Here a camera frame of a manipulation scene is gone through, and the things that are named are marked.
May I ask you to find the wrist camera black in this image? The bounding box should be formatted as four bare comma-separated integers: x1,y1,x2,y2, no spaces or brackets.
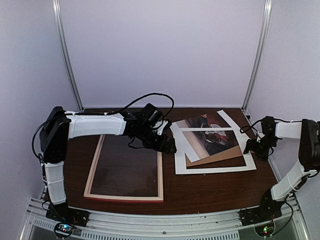
260,116,276,136
140,103,163,125

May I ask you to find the clear acrylic sheet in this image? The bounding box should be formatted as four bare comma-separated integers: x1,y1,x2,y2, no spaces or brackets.
89,136,161,198

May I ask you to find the right controller board with leds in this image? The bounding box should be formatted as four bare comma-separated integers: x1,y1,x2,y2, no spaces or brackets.
254,222,275,238

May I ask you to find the light wood picture frame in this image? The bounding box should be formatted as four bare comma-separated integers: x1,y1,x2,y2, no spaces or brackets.
83,134,165,203

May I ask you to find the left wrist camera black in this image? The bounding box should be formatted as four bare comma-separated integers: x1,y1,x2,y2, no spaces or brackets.
140,103,163,125

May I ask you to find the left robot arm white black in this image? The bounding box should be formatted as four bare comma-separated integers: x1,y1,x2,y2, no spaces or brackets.
33,103,177,222

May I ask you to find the camera cable black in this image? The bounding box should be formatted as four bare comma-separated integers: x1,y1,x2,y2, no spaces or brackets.
239,119,262,136
106,92,175,121

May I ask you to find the right aluminium corner post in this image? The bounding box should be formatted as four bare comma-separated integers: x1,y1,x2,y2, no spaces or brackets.
241,0,273,112

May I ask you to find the left controller board with leds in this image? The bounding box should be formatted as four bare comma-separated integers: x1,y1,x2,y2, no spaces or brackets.
53,222,75,238

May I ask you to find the right camera cable black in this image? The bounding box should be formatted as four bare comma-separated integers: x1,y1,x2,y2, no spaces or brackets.
239,119,262,136

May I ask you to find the left camera cable black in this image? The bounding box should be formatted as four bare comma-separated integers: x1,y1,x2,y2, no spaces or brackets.
106,92,175,121

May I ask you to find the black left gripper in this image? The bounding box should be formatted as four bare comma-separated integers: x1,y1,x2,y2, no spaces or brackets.
138,124,178,155

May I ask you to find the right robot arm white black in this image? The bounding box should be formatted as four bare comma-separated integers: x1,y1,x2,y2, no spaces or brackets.
240,116,320,221

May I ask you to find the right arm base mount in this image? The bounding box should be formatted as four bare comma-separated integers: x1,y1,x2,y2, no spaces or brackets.
238,198,285,226

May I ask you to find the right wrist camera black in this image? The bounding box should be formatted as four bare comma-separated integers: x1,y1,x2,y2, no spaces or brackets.
260,116,276,136

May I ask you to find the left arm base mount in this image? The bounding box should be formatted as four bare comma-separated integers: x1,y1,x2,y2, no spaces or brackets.
45,202,90,227

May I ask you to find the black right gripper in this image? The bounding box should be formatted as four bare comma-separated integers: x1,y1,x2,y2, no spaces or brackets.
244,136,278,161

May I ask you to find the left aluminium corner post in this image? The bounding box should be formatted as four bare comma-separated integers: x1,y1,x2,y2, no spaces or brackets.
52,0,85,112

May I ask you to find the aluminium corner post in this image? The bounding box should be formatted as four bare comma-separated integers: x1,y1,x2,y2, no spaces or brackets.
52,0,85,112
241,0,273,112

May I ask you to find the dark painting photo print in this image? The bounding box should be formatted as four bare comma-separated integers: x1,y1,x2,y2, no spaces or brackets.
171,113,240,162

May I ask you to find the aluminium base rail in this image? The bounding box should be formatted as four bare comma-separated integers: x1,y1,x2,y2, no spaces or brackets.
24,193,305,240

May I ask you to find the brown backing board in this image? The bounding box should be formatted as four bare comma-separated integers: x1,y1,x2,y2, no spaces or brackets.
185,146,243,168

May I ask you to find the controller board with leds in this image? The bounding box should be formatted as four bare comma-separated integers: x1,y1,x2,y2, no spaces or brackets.
254,222,275,238
53,222,75,238

